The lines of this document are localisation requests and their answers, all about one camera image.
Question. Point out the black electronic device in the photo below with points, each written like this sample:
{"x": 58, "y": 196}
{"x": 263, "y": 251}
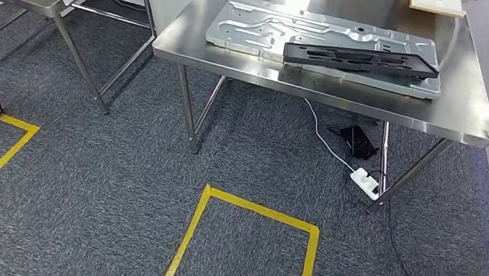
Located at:
{"x": 358, "y": 141}

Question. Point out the white power strip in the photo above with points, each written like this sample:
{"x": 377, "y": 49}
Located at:
{"x": 365, "y": 182}

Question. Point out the stamped grey metal plate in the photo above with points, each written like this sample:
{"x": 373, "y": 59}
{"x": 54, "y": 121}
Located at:
{"x": 258, "y": 26}

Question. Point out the black plastic panel part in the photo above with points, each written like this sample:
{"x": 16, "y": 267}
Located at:
{"x": 361, "y": 60}

